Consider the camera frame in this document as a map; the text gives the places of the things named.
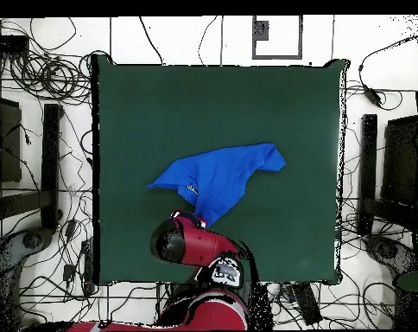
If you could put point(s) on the blue shirt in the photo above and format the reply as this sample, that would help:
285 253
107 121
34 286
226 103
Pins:
222 169

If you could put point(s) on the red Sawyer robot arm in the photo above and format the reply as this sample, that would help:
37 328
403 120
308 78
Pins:
202 245

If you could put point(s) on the flat black box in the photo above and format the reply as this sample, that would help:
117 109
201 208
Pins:
7 43

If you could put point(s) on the black power strip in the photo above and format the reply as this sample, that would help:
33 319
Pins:
88 266
307 304

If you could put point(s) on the dark green table cloth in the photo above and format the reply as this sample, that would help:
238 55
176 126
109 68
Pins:
195 103

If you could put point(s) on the black equipment box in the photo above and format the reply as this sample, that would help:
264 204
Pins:
400 162
7 145

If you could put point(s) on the black power adapter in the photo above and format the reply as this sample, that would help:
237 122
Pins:
372 95

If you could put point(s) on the grey square floor frame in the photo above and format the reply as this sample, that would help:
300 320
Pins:
277 56

